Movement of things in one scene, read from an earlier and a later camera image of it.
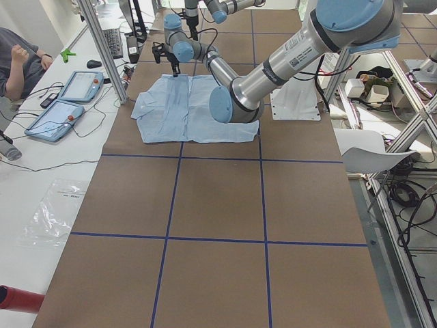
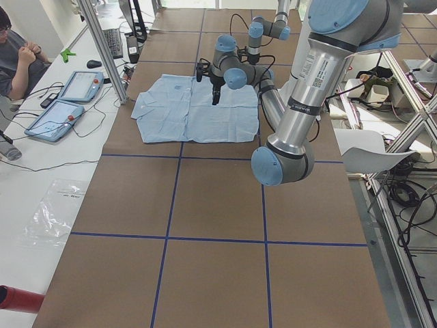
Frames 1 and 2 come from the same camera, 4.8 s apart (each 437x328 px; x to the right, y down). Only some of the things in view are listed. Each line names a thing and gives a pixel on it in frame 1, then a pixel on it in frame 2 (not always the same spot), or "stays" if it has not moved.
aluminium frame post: (104, 49) stays
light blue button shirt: (176, 108) stays
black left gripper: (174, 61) → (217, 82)
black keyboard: (113, 37) stays
